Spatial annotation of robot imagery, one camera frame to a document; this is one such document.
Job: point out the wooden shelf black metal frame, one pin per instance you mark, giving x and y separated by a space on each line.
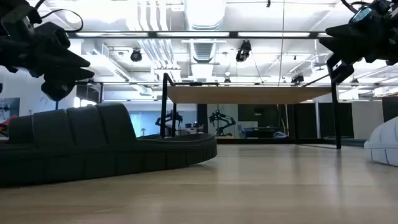
242 95

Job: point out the red background strip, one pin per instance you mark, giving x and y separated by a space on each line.
6 126

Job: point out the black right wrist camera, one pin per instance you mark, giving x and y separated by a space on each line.
360 15

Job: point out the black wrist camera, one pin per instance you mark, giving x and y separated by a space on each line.
51 34
360 15

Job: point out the black partition panel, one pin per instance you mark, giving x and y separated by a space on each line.
390 109
304 119
325 119

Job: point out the black background robot arm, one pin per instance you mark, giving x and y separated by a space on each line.
221 118
178 118

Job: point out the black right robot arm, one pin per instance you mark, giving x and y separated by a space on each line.
388 4

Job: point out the blue wall picture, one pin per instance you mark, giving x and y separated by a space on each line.
9 107

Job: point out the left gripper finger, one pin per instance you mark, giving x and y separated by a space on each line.
62 59
68 74

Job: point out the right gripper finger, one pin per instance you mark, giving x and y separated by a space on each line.
351 31
348 49

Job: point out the silver ceiling air duct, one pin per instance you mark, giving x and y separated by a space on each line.
203 12

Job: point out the black hanging box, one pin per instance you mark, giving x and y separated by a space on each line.
88 93

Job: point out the white rubber slide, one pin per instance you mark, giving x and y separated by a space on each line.
384 146

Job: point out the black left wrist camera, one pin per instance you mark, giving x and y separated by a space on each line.
51 34

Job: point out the black rubber slide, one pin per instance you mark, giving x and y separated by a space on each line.
93 155

